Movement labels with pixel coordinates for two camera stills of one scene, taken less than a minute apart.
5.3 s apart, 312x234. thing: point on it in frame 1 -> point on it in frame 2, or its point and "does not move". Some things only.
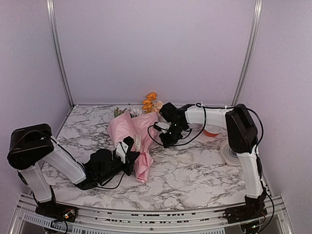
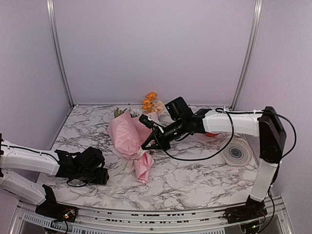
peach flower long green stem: (157, 106) does not move
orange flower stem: (147, 103) does not move
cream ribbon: (139, 145) -> (117, 182)
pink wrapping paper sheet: (124, 126) does not move
